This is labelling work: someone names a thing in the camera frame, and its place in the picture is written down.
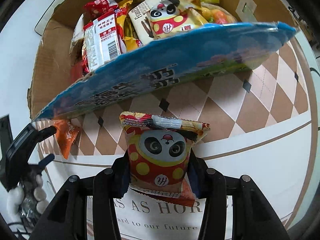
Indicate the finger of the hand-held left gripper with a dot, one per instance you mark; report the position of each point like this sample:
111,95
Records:
46,161
47,131

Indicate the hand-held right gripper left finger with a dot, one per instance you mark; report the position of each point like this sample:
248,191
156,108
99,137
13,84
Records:
125,180

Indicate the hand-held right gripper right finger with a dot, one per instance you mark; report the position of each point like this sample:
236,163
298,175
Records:
193,180

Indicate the orange snack packet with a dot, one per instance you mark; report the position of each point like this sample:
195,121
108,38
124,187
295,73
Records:
66,137

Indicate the panda print snack bag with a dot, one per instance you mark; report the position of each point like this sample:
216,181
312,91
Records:
160,160

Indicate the pile of assorted snack packets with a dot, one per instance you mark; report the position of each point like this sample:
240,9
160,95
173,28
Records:
107,40

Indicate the cardboard box with blue print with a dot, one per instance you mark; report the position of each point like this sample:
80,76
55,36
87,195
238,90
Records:
150,67

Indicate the person's left hand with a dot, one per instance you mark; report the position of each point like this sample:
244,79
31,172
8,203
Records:
15,197

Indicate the white flat pad black edge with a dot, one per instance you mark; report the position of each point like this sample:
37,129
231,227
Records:
50,12

